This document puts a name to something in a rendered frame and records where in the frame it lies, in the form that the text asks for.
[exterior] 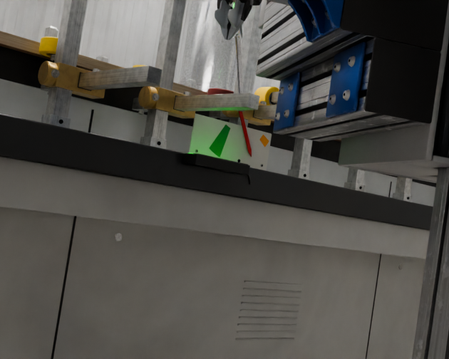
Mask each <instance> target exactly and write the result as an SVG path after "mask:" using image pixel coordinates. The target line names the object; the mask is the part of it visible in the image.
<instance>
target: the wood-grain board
mask: <svg viewBox="0 0 449 359"><path fill-rule="evenodd" d="M0 46H3V47H5V48H10V49H13V50H15V51H20V52H23V53H27V54H31V55H33V56H38V57H41V58H45V59H48V60H50V58H49V57H47V56H44V55H41V54H40V53H39V47H40V43H39V42H37V41H32V40H30V39H27V38H23V37H20V36H16V35H13V34H10V33H6V32H3V31H0ZM76 67H77V68H82V69H85V70H88V71H93V69H94V68H97V69H100V70H101V71H106V70H113V69H120V68H124V67H121V66H117V65H114V64H111V63H107V62H104V61H99V60H97V59H94V58H90V57H87V56H83V55H81V54H78V60H77V65H76ZM172 91H175V92H177V93H182V94H184V92H185V91H187V92H191V95H207V92H205V91H202V90H198V89H195V88H191V87H188V86H186V85H181V84H178V83H174V82H173V86H172Z"/></svg>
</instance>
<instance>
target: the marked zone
mask: <svg viewBox="0 0 449 359"><path fill-rule="evenodd" d="M229 131H230V127H228V126H227V125H225V126H224V127H223V129H222V130H221V132H220V133H219V135H218V136H217V137H216V139H215V141H214V142H213V143H212V144H211V146H210V147H209V149H210V150H211V151H212V152H213V153H215V154H216V155H217V156H218V157H220V155H221V154H222V150H223V147H224V146H225V142H226V139H227V136H228V134H229Z"/></svg>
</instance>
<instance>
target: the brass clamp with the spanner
mask: <svg viewBox="0 0 449 359"><path fill-rule="evenodd" d="M222 112H223V114H224V115H226V117H228V118H240V116H239V112H238V111H236V110H222ZM242 113H243V116H244V119H245V120H248V123H251V124H254V125H270V123H271V119H259V118H255V117H254V110H246V111H244V112H242Z"/></svg>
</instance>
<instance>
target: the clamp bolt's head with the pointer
mask: <svg viewBox="0 0 449 359"><path fill-rule="evenodd" d="M237 111H238V110H237ZM238 112H239V116H240V120H241V124H242V129H243V132H244V137H245V141H246V144H247V149H248V153H249V154H250V156H252V149H251V146H250V143H249V138H248V134H247V129H246V125H245V122H244V116H243V113H242V112H240V111H238Z"/></svg>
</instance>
